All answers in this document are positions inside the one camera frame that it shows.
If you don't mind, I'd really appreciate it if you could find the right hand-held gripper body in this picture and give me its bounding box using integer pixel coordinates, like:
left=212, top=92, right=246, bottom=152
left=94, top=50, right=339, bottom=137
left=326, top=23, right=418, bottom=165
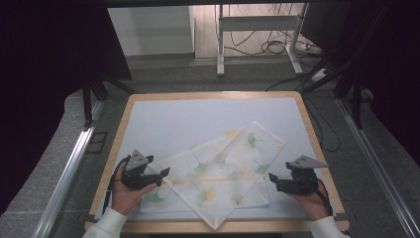
left=276, top=155, right=330, bottom=196

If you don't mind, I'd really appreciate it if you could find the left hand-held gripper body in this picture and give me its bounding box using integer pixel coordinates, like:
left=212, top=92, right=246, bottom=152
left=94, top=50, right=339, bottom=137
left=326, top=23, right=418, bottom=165
left=120, top=149, right=162, bottom=191

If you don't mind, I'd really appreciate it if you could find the white leaf print cloth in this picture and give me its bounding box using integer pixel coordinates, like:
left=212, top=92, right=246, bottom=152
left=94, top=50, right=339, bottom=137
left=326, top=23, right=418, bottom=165
left=139, top=120, right=286, bottom=231

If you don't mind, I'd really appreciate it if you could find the person's right hand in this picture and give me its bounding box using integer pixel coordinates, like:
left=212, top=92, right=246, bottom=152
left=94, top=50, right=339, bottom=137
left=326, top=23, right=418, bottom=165
left=288, top=179, right=332, bottom=222

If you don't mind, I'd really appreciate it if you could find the person's left hand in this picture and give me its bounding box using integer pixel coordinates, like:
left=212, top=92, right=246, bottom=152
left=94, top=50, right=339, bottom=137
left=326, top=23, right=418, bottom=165
left=111, top=162, right=158, bottom=216

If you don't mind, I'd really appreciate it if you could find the black floor outlet plate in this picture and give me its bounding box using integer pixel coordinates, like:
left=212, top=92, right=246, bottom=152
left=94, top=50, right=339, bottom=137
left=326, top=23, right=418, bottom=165
left=85, top=131, right=109, bottom=155

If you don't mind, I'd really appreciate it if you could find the wooden rimmed table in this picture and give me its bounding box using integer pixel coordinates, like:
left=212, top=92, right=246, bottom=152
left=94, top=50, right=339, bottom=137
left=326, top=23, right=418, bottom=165
left=84, top=90, right=351, bottom=234

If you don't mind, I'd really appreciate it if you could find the black metal stand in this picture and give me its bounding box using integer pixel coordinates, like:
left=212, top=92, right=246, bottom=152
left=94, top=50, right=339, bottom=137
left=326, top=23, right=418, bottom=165
left=80, top=74, right=137, bottom=129
left=300, top=3, right=394, bottom=131

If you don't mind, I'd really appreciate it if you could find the white power strip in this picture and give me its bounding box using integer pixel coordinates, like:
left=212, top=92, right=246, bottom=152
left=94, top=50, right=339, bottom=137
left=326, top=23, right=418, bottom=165
left=310, top=67, right=332, bottom=83

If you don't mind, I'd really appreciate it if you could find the dark curtain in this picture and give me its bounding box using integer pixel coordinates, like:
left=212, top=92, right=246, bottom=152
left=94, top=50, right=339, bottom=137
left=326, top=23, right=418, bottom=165
left=0, top=0, right=133, bottom=216
left=350, top=0, right=420, bottom=168

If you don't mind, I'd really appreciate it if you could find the white cabinet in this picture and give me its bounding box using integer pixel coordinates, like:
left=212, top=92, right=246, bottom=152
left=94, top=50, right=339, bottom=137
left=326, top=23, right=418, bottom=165
left=107, top=5, right=196, bottom=58

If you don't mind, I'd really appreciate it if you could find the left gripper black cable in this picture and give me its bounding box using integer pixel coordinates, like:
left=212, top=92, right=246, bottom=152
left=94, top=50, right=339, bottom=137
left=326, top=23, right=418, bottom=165
left=101, top=154, right=132, bottom=215

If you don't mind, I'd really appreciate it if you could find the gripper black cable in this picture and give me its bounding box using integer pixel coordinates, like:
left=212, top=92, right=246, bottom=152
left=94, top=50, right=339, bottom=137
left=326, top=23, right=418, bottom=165
left=101, top=154, right=132, bottom=215
left=315, top=178, right=335, bottom=218

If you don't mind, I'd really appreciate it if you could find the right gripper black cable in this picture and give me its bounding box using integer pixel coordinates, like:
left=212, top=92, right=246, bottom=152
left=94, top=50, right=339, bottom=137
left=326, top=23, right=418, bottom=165
left=315, top=178, right=335, bottom=218

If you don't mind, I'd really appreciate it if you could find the long black floor cable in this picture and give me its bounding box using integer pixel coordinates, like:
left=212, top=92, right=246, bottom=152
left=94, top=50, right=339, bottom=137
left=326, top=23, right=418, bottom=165
left=264, top=74, right=342, bottom=154

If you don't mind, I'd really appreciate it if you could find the aluminium floor rail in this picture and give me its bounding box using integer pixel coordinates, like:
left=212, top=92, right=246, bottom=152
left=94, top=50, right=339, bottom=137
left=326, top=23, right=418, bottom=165
left=336, top=97, right=420, bottom=238
left=32, top=98, right=106, bottom=238

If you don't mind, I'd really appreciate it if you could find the tangle of black floor cables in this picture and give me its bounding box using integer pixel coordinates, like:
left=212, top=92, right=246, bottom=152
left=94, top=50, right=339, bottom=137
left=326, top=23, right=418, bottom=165
left=224, top=3, right=320, bottom=58

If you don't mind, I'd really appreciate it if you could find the white metal desk frame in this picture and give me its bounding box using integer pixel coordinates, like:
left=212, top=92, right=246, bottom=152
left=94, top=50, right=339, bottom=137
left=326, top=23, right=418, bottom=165
left=215, top=3, right=310, bottom=78

